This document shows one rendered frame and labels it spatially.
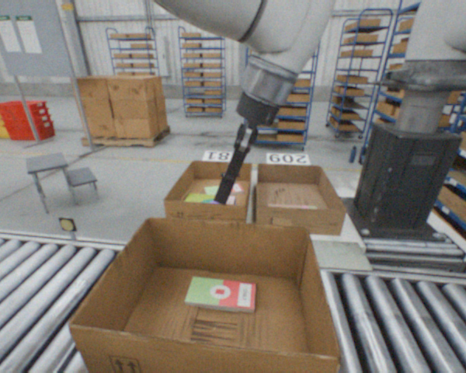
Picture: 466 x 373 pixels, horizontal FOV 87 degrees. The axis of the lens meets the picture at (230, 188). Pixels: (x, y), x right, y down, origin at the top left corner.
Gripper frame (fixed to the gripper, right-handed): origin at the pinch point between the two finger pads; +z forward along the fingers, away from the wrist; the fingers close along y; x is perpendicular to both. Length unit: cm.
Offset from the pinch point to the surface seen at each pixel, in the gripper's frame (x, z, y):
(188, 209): 8.3, 23.5, 20.5
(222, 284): -8.2, 22.6, -5.0
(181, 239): 5.5, 18.6, 0.4
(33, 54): 308, 77, 300
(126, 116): 180, 123, 329
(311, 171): -35, 8, 59
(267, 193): -19, 20, 47
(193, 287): -1.8, 24.9, -6.9
